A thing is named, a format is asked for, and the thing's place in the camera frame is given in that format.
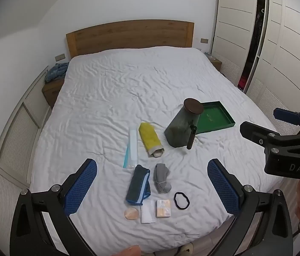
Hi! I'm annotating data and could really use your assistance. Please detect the black hair tie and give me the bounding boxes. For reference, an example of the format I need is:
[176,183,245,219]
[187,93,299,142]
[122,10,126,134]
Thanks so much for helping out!
[173,191,190,210]

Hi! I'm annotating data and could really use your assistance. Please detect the beige round powder puff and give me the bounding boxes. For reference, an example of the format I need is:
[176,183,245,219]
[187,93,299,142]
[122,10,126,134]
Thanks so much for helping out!
[124,207,139,220]

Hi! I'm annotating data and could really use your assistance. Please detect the clear blue plastic packet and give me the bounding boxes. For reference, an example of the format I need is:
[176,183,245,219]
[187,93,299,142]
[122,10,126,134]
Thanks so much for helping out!
[123,128,138,169]

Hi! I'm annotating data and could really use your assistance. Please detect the grey blue-edged towel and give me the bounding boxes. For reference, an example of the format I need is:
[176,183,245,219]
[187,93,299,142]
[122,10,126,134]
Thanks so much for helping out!
[126,165,151,206]

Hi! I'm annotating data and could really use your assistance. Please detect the orange white tissue pack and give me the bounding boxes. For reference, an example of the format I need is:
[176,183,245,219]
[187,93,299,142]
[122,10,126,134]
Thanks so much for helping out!
[156,199,171,218]

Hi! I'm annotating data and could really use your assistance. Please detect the grey sock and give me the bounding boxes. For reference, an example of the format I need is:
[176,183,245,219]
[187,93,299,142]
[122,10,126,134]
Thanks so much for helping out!
[153,163,171,193]

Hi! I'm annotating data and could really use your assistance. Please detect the white tissue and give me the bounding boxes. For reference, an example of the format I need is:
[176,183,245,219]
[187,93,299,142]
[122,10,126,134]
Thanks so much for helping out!
[141,199,156,224]

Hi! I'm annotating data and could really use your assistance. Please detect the yellow cloth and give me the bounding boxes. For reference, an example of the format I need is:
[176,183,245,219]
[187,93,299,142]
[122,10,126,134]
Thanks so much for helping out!
[138,122,164,158]

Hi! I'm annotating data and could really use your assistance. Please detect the person's left hand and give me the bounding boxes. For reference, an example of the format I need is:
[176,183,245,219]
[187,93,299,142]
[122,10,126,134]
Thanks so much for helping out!
[113,245,142,256]

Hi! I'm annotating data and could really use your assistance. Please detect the green rectangular tray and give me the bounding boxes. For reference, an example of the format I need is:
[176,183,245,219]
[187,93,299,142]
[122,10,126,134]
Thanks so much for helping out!
[196,101,235,135]

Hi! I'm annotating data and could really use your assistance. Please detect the left white radiator cover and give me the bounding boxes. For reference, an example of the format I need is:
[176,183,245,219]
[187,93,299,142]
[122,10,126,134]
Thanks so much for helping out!
[0,68,51,236]

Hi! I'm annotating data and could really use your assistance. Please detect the dark glass jar with lid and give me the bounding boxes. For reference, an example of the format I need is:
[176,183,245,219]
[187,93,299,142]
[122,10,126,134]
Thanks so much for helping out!
[164,98,204,150]

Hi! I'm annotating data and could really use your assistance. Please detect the right wooden nightstand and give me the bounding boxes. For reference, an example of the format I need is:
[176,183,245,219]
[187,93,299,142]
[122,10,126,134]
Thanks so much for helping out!
[204,53,222,72]

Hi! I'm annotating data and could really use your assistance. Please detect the wooden nightstand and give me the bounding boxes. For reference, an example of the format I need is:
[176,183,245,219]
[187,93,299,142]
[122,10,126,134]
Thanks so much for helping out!
[42,79,65,109]
[204,53,222,72]

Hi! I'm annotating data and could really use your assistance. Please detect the white louvred wardrobe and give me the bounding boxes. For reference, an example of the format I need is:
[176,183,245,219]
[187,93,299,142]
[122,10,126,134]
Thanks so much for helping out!
[211,0,300,135]

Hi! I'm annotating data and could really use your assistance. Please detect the white bed duvet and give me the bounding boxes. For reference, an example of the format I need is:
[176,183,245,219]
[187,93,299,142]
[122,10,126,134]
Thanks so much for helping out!
[31,47,279,255]

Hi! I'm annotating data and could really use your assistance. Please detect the left wooden nightstand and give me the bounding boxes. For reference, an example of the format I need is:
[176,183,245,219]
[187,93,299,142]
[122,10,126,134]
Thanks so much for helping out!
[42,79,65,109]

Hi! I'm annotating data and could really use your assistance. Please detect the blue cloth on nightstand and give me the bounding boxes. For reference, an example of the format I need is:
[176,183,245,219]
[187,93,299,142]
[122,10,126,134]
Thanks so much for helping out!
[45,63,69,83]

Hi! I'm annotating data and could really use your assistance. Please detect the wooden headboard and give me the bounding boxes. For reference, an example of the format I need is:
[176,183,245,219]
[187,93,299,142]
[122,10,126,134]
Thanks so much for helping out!
[66,19,195,58]

